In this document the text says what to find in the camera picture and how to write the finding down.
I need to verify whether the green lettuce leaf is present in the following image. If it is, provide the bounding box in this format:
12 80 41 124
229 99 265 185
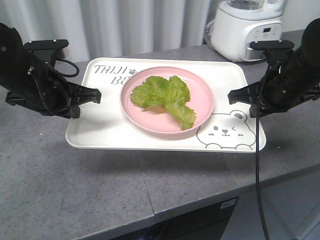
130 75 196 130

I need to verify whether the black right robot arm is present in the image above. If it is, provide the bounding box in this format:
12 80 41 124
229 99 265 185
228 19 320 118

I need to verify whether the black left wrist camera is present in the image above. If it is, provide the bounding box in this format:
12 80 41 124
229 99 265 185
23 39 69 67

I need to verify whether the cream bear serving tray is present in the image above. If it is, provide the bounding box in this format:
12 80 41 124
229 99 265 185
65 57 267 153

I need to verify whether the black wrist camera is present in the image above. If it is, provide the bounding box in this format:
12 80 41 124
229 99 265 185
23 39 69 67
249 40 295 66

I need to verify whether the white blender appliance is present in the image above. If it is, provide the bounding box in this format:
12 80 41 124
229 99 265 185
204 0 286 62

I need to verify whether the white pleated curtain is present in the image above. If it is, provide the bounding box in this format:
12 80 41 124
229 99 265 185
0 0 218 62

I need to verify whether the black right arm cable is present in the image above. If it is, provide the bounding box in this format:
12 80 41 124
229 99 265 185
254 56 285 240

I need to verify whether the pink round plate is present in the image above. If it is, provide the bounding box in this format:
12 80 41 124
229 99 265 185
120 66 214 135

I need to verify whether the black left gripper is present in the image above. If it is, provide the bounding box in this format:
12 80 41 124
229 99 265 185
4 62 102 119

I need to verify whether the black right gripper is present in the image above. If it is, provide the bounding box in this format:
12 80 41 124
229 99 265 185
227 64 320 118

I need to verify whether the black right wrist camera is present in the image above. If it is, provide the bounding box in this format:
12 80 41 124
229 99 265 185
249 40 295 66

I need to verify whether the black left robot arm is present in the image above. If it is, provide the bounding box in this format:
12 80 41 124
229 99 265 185
0 24 102 119

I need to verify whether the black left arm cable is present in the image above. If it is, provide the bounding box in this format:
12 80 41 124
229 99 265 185
54 58 81 78

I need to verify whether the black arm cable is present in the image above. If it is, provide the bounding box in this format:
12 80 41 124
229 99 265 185
254 56 285 240
54 58 81 78

